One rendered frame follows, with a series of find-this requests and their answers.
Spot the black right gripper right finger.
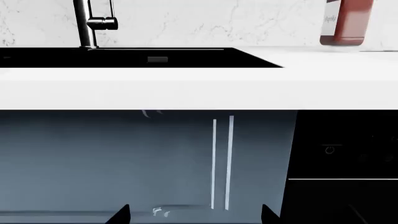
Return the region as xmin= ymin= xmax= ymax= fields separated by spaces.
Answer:
xmin=261 ymin=203 xmax=282 ymax=224

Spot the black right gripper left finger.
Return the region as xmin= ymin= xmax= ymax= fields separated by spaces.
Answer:
xmin=104 ymin=203 xmax=131 ymax=224

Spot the black kitchen sink basin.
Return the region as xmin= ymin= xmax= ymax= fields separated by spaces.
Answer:
xmin=0 ymin=47 xmax=284 ymax=69

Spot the chrome sink faucet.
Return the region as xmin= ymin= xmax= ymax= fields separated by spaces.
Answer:
xmin=72 ymin=0 xmax=119 ymax=50

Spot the grey-blue cabinet door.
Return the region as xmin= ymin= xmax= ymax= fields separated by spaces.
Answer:
xmin=219 ymin=109 xmax=299 ymax=224
xmin=0 ymin=109 xmax=223 ymax=224

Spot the black dishwasher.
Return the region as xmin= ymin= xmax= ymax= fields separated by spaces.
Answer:
xmin=279 ymin=109 xmax=398 ymax=224

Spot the white kitchen countertop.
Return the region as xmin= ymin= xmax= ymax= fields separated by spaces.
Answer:
xmin=0 ymin=45 xmax=398 ymax=111

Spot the red bottle with white label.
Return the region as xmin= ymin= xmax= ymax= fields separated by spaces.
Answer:
xmin=319 ymin=0 xmax=375 ymax=47

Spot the white bar cabinet handle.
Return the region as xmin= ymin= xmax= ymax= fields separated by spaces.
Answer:
xmin=224 ymin=114 xmax=235 ymax=211
xmin=211 ymin=118 xmax=218 ymax=209

